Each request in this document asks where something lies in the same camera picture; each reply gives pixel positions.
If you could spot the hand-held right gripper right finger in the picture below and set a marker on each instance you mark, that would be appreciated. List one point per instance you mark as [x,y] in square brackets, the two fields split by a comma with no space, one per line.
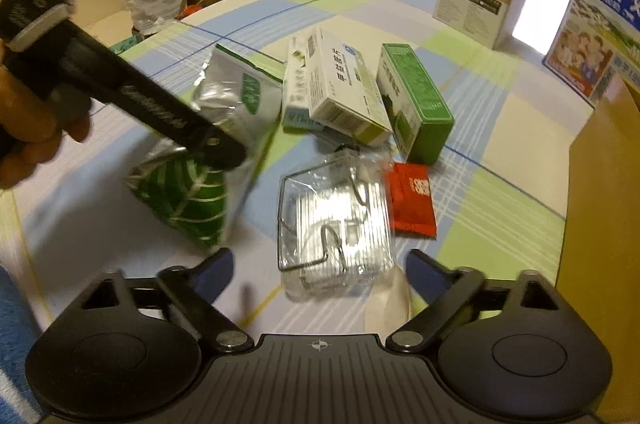
[422,268]

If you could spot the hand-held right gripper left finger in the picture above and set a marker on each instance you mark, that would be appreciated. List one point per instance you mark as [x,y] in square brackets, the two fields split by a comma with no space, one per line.
[219,265]

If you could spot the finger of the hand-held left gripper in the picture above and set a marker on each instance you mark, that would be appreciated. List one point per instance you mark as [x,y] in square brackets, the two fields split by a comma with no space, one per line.
[220,149]

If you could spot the silver green foil food bag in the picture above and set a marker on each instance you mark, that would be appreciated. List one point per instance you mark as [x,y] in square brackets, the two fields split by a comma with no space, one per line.
[200,204]

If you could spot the red sachet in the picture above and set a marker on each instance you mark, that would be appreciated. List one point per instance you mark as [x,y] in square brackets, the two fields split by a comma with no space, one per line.
[412,204]

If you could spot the long white ointment box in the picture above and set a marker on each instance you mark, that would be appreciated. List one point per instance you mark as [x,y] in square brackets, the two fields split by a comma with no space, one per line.
[295,104]

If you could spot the clear plastic hook package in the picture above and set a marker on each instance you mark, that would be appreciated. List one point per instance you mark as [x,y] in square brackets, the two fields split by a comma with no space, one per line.
[335,224]

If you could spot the brown cardboard box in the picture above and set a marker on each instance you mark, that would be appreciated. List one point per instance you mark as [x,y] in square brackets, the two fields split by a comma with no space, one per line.
[605,204]

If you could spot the person's left hand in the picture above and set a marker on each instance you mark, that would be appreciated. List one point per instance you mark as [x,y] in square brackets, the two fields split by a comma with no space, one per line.
[25,124]

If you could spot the green packets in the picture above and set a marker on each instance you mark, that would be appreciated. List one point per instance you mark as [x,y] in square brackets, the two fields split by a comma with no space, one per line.
[122,46]

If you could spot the white medicine box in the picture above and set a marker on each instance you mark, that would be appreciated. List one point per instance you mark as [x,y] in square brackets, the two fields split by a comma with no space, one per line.
[340,89]

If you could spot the orange item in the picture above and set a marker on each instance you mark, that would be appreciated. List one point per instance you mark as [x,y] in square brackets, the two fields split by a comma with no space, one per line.
[192,10]

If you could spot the checked tablecloth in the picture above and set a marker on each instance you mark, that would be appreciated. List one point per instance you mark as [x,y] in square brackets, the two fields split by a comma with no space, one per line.
[500,129]

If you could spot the green medicine box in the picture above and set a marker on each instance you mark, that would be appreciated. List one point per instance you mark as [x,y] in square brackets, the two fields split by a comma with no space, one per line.
[415,104]

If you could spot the blue cloth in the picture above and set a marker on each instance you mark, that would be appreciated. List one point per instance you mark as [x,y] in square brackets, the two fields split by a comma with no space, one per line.
[15,329]

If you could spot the blue milk carton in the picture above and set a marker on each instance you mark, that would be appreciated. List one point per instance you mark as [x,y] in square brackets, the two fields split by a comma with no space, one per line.
[590,29]

